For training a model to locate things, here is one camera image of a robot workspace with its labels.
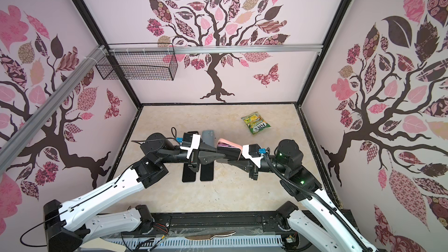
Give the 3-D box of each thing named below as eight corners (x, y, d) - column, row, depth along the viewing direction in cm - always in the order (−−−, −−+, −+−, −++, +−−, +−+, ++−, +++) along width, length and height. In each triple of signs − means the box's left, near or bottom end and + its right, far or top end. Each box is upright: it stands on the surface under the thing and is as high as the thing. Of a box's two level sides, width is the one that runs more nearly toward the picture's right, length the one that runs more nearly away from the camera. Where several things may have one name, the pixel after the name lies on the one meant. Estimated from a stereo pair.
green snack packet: (254, 135, 106) (255, 132, 104) (242, 119, 114) (242, 117, 111) (269, 128, 109) (270, 125, 107) (256, 113, 117) (257, 110, 115)
